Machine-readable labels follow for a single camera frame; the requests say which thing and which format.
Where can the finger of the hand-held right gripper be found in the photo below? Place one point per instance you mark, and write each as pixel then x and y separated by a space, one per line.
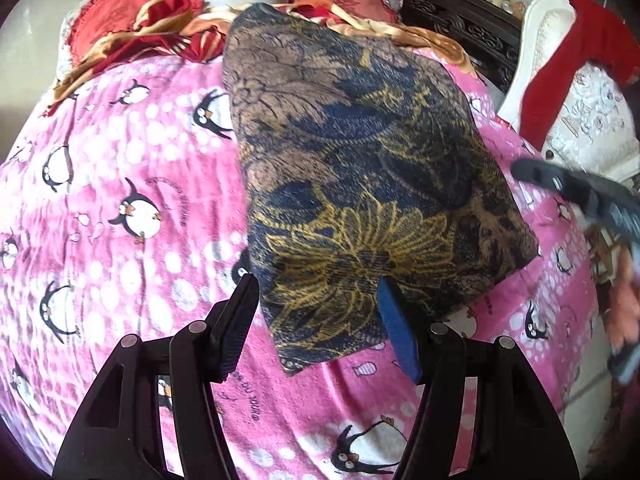
pixel 580 187

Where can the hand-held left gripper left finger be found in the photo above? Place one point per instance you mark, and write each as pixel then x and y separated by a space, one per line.
pixel 235 330

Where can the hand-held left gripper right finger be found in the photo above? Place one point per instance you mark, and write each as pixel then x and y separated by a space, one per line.
pixel 397 335

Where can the blue brown floral garment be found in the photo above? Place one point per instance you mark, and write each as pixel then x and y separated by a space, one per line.
pixel 360 160

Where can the person's right hand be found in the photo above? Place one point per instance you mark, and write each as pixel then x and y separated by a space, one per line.
pixel 627 300

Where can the white upholstered chair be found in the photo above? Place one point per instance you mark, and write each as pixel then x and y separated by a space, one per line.
pixel 590 120

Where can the pink penguin print blanket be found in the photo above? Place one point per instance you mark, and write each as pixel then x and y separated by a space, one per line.
pixel 125 285

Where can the red garment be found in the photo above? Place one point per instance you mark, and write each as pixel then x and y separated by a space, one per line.
pixel 590 35

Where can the dark carved wooden headboard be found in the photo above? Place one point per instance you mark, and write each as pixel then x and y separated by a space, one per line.
pixel 450 15

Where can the red orange floral blanket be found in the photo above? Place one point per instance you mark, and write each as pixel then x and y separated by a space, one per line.
pixel 200 35

